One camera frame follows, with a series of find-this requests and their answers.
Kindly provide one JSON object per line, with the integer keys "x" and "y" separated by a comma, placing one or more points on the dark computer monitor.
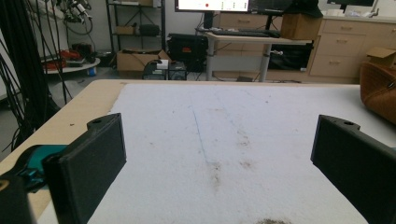
{"x": 269, "y": 6}

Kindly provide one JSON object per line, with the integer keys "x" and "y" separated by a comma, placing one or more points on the black keyboard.
{"x": 241, "y": 33}

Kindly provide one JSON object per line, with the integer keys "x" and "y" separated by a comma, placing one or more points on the round white platform with tools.
{"x": 70, "y": 62}

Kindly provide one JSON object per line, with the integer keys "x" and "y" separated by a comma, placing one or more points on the beige drawer cabinet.
{"x": 342, "y": 46}

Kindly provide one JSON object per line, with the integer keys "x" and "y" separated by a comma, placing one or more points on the large open cardboard box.
{"x": 138, "y": 61}

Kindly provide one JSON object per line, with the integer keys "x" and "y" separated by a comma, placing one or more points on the teal and black clamp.
{"x": 29, "y": 166}

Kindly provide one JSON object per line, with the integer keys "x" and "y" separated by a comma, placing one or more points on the brown cardboard box with hat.
{"x": 300, "y": 23}

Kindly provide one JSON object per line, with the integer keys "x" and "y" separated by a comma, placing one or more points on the white felt mat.
{"x": 218, "y": 146}

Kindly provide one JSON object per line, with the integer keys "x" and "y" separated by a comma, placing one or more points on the brown leather bag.
{"x": 379, "y": 90}

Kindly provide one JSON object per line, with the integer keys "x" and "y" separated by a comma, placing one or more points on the small open cardboard box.
{"x": 381, "y": 55}

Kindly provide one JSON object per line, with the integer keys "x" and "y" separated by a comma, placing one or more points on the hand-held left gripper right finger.
{"x": 355, "y": 161}

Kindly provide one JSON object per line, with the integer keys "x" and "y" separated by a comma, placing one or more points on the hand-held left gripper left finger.
{"x": 85, "y": 168}

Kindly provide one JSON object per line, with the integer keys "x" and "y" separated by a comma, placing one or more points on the black equipment case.
{"x": 187, "y": 51}

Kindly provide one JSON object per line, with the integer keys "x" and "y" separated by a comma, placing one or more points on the black metal shelf rack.
{"x": 135, "y": 26}

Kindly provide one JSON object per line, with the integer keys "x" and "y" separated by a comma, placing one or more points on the small white box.
{"x": 162, "y": 64}

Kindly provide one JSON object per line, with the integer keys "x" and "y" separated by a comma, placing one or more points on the white standing desk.
{"x": 246, "y": 49}

